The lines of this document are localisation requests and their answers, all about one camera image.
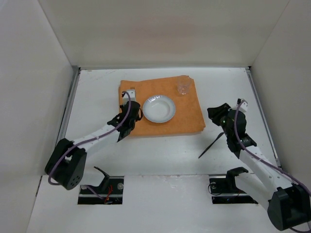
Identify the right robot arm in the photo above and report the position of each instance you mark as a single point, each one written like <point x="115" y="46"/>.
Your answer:
<point x="286" y="199"/>

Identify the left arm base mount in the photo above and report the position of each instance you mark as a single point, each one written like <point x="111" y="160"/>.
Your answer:
<point x="108" y="192"/>

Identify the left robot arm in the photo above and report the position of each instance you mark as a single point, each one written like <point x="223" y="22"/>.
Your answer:
<point x="66" y="165"/>

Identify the right aluminium table rail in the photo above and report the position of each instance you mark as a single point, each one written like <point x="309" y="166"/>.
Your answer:
<point x="249" y="74"/>

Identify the left aluminium table rail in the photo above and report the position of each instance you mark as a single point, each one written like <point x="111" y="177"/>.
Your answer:
<point x="68" y="105"/>

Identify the black knife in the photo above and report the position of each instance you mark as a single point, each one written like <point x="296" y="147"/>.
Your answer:
<point x="208" y="147"/>

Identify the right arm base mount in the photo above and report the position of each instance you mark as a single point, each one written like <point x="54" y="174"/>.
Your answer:
<point x="223" y="189"/>

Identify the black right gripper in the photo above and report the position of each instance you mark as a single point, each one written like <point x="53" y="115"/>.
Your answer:
<point x="219" y="112"/>

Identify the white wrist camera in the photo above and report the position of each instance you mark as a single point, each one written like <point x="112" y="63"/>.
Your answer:
<point x="128" y="95"/>
<point x="242" y="106"/>

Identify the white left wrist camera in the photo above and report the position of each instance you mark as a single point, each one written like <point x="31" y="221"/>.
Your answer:
<point x="128" y="95"/>

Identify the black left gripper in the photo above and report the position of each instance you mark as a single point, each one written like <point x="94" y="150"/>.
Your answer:
<point x="135" y="109"/>

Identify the white round plate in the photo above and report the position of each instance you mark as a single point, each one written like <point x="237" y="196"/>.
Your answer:
<point x="159" y="109"/>

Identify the orange cloth placemat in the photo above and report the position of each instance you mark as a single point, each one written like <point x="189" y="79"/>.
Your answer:
<point x="188" y="117"/>

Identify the aluminium table rail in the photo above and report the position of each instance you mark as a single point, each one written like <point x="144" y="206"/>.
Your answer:
<point x="68" y="105"/>
<point x="249" y="74"/>

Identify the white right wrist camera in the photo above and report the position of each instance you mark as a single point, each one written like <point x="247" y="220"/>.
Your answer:
<point x="242" y="106"/>

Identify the clear drinking glass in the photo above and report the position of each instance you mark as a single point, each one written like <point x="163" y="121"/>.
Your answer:
<point x="183" y="84"/>

